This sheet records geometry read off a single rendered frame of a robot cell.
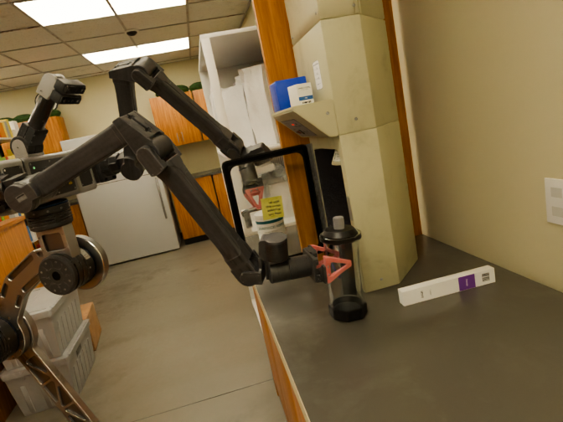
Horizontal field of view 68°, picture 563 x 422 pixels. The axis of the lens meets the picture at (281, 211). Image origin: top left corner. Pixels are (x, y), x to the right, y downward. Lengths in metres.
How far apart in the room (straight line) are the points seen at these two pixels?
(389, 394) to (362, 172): 0.59
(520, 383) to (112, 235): 5.74
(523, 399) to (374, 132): 0.72
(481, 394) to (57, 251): 1.30
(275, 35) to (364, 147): 0.56
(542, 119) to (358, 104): 0.44
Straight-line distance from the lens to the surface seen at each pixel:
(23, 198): 1.22
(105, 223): 6.22
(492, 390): 0.90
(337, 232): 1.06
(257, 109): 2.42
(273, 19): 1.55
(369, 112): 1.20
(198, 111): 1.44
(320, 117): 1.15
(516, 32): 1.24
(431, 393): 0.89
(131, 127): 1.00
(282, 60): 1.53
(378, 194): 1.22
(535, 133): 1.22
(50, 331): 3.04
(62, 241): 1.57
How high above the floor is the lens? 1.48
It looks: 12 degrees down
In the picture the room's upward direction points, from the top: 12 degrees counter-clockwise
